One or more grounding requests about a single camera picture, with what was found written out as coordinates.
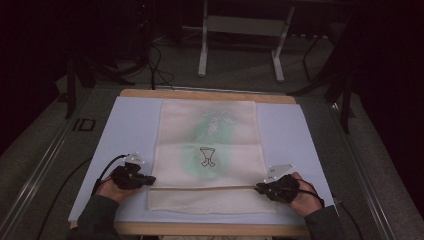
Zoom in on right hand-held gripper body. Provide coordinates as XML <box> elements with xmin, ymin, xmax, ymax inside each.
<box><xmin>263</xmin><ymin>162</ymin><xmax>302</xmax><ymax>204</ymax></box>

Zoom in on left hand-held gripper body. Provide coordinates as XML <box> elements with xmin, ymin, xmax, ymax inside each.
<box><xmin>110</xmin><ymin>151</ymin><xmax>148</xmax><ymax>191</ymax></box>

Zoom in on cream mesh laundry bag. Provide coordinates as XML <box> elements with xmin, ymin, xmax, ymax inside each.
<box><xmin>147</xmin><ymin>99</ymin><xmax>278</xmax><ymax>215</ymax></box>

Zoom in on person's left hand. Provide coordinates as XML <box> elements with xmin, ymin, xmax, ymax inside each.
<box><xmin>94</xmin><ymin>176</ymin><xmax>142</xmax><ymax>205</ymax></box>

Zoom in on person's right hand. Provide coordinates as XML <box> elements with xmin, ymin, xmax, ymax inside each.
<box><xmin>287</xmin><ymin>171</ymin><xmax>326</xmax><ymax>219</ymax></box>

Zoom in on light blue mat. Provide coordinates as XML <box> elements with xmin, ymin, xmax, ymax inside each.
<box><xmin>67</xmin><ymin>96</ymin><xmax>336</xmax><ymax>227</ymax></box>

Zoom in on green garment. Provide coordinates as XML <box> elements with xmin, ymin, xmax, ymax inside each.
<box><xmin>181</xmin><ymin>109</ymin><xmax>236</xmax><ymax>180</ymax></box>

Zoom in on wooden table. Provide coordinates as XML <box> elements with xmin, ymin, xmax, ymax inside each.
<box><xmin>69</xmin><ymin>88</ymin><xmax>311</xmax><ymax>238</ymax></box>

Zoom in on black metal stand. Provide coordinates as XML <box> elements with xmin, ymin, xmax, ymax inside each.
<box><xmin>64</xmin><ymin>54</ymin><xmax>136</xmax><ymax>120</ymax></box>
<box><xmin>287</xmin><ymin>19</ymin><xmax>357</xmax><ymax>135</ymax></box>

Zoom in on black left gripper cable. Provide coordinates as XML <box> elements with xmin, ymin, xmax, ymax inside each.
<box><xmin>35</xmin><ymin>153</ymin><xmax>131</xmax><ymax>240</ymax></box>

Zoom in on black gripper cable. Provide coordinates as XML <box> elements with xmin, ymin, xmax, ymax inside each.
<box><xmin>298</xmin><ymin>178</ymin><xmax>365</xmax><ymax>240</ymax></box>
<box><xmin>35</xmin><ymin>153</ymin><xmax>131</xmax><ymax>240</ymax></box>

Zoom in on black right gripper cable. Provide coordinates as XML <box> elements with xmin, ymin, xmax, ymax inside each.
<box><xmin>298</xmin><ymin>178</ymin><xmax>365</xmax><ymax>240</ymax></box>

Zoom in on black rectangular floor frame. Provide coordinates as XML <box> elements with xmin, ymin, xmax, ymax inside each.
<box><xmin>72</xmin><ymin>117</ymin><xmax>97</xmax><ymax>132</ymax></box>

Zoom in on metal floor rail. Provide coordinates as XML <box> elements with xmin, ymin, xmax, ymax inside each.
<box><xmin>328</xmin><ymin>102</ymin><xmax>398</xmax><ymax>240</ymax></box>
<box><xmin>0</xmin><ymin>89</ymin><xmax>95</xmax><ymax>236</ymax></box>

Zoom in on black floor cables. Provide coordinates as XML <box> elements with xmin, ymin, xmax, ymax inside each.
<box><xmin>145</xmin><ymin>41</ymin><xmax>177</xmax><ymax>92</ymax></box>

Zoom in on white metal desk frame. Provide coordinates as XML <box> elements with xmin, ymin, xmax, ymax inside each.
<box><xmin>181</xmin><ymin>0</ymin><xmax>297</xmax><ymax>83</ymax></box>

